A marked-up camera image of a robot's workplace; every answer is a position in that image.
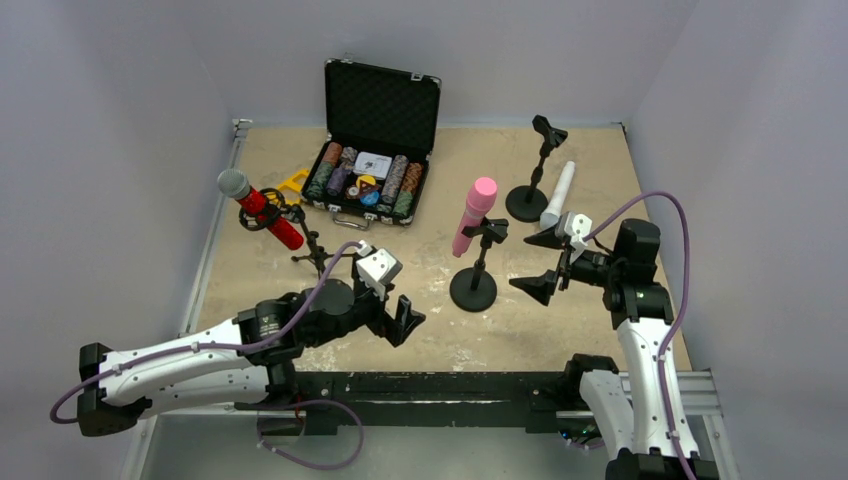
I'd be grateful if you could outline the white microphone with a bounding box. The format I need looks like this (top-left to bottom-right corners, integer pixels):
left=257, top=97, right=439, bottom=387
left=539, top=161, right=576, bottom=230

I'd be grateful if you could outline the black round base mic stand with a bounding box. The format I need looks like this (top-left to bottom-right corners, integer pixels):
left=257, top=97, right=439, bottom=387
left=505, top=115, right=568, bottom=223

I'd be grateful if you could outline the pink microphone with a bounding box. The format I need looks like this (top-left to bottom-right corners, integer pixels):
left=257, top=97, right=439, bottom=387
left=452, top=177, right=498, bottom=258

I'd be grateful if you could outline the red glitter microphone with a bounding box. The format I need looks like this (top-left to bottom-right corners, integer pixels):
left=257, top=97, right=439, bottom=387
left=217, top=169, right=304, bottom=251

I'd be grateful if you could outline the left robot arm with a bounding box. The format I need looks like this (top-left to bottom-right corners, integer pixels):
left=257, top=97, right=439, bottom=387
left=74, top=279, right=426, bottom=437

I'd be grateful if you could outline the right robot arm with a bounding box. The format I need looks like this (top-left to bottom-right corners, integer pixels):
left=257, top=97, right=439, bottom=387
left=510, top=213, right=720, bottom=479

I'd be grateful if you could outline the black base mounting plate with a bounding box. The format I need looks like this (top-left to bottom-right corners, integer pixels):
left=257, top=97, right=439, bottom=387
left=236, top=372, right=601, bottom=442

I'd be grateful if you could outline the black poker chip case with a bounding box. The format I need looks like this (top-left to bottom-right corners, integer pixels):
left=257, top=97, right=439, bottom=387
left=300, top=58, right=442, bottom=230

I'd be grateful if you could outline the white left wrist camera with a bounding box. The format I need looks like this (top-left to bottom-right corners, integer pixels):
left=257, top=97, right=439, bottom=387
left=354, top=240, right=403, bottom=300

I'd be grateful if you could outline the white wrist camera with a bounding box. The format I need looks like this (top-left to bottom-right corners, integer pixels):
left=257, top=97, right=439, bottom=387
left=354, top=240, right=403, bottom=300
left=554, top=211, right=593, bottom=262

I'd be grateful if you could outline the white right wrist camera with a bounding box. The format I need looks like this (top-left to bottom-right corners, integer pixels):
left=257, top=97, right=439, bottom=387
left=554, top=211, right=593, bottom=262

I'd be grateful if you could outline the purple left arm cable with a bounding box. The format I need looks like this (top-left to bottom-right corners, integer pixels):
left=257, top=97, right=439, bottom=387
left=49, top=241, right=366, bottom=425

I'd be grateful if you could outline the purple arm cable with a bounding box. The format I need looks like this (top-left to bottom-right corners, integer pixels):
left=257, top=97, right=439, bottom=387
left=49, top=241, right=366, bottom=425
left=582, top=192, right=697, bottom=480

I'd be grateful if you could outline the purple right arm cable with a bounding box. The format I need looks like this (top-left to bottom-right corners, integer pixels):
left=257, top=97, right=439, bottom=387
left=582, top=192, right=697, bottom=480

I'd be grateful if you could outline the yellow plastic triangle frame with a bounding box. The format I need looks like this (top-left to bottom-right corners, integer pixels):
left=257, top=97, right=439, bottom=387
left=276, top=169, right=310, bottom=205

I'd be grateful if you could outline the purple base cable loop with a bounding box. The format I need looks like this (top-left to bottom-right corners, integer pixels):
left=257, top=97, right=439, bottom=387
left=256, top=398, right=366, bottom=472

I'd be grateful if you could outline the aluminium table edge rail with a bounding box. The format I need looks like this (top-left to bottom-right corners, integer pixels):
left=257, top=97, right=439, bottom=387
left=177, top=118, right=254, bottom=338

